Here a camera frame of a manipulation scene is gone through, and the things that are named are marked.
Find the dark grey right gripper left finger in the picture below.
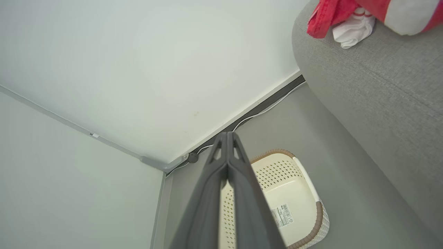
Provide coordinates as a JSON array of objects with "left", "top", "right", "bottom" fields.
[{"left": 170, "top": 132, "right": 229, "bottom": 249}]

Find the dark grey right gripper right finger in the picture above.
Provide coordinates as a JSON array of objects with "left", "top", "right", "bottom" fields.
[{"left": 227, "top": 132, "right": 286, "bottom": 249}]

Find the red cloth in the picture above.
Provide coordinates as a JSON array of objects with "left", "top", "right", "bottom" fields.
[{"left": 356, "top": 0, "right": 443, "bottom": 36}]

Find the grey fabric sofa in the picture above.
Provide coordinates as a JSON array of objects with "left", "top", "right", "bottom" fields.
[{"left": 292, "top": 0, "right": 443, "bottom": 239}]

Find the white cloth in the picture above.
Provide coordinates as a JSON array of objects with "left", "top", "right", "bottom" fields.
[{"left": 332, "top": 8, "right": 376, "bottom": 49}]

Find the white barcode sticker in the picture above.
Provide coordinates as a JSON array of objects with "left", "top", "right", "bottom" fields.
[{"left": 271, "top": 203, "right": 295, "bottom": 228}]

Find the cream perforated laundry basket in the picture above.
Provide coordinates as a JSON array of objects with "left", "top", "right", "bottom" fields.
[{"left": 218, "top": 149, "right": 330, "bottom": 249}]

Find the pale partition bottom rail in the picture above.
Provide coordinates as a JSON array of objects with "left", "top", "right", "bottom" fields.
[
  {"left": 150, "top": 172, "right": 173, "bottom": 249},
  {"left": 189, "top": 69, "right": 305, "bottom": 154}
]

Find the white floor cable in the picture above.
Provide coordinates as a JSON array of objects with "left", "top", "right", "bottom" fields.
[{"left": 165, "top": 81, "right": 307, "bottom": 178}]

